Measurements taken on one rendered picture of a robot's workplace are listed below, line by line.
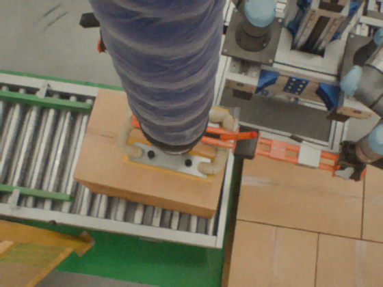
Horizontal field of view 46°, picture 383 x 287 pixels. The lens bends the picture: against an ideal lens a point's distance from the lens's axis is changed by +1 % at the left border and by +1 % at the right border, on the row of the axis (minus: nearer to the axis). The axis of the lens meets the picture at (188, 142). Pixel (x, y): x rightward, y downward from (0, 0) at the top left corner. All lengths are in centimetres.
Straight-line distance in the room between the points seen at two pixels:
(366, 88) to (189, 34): 71
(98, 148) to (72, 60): 134
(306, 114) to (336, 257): 89
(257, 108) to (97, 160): 118
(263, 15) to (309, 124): 114
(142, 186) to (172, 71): 105
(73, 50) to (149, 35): 248
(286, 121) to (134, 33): 208
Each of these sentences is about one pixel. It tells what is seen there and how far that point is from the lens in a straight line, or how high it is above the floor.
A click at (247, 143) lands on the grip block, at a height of 127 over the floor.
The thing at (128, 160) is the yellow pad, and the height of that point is 115.
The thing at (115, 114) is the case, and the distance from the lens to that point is 190.
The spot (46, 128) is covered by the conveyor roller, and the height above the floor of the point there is 55.
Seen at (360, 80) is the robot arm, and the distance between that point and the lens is 131.
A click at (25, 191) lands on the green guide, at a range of 225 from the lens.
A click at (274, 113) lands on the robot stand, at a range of 270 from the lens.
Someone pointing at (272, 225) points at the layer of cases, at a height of 52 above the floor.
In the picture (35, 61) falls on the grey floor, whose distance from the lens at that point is 319.
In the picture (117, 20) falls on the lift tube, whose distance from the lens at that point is 69.
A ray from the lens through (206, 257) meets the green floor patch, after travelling 273.
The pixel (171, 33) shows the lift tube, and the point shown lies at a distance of 69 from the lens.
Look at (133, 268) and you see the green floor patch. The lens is 275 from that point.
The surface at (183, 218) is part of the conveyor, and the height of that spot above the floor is 49.
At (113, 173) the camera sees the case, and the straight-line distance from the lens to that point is 184.
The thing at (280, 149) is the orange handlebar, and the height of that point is 127.
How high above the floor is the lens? 272
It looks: 75 degrees down
